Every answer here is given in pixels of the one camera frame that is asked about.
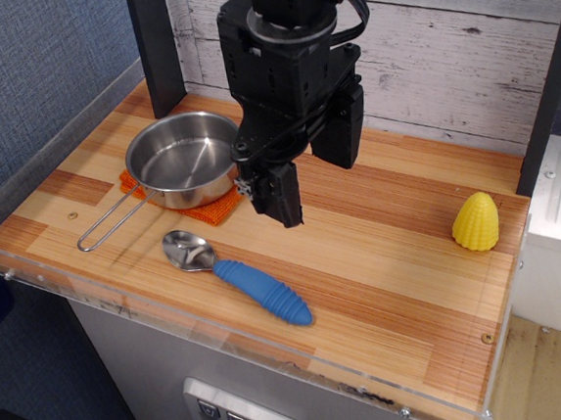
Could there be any stainless steel pot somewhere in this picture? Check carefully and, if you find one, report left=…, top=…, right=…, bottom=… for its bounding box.
left=77, top=112, right=238, bottom=252

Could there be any yellow plastic corn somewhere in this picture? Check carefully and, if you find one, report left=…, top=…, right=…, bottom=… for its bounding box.
left=451, top=192, right=499, bottom=252

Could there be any dark right vertical post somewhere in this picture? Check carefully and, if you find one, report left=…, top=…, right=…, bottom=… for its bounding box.
left=516, top=23, right=561, bottom=197

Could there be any clear acrylic table guard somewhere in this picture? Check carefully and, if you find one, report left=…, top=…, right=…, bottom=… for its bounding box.
left=0, top=84, right=529, bottom=420

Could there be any orange knitted cloth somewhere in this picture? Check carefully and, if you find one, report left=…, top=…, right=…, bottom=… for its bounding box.
left=118, top=169, right=243, bottom=227

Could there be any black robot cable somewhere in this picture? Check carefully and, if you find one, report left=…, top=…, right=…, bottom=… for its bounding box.
left=325, top=0, right=373, bottom=47

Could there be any blue handled metal spoon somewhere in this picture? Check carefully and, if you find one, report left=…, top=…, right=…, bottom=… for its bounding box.
left=162, top=230, right=313, bottom=326

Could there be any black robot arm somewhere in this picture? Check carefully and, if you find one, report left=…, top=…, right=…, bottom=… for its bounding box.
left=216, top=0, right=370, bottom=228

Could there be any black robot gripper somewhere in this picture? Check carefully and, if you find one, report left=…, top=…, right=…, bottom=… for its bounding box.
left=216, top=0, right=364, bottom=228

